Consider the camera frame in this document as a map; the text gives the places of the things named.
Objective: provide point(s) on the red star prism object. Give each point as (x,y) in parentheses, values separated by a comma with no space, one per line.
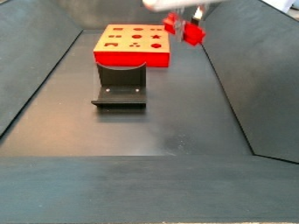
(192,32)

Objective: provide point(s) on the red shape-sorting block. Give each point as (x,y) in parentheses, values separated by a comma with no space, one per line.
(128,45)

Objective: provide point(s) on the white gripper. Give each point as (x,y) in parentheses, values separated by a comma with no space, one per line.
(164,5)

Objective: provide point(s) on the black curved fixture stand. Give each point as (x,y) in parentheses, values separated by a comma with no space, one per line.
(121,86)

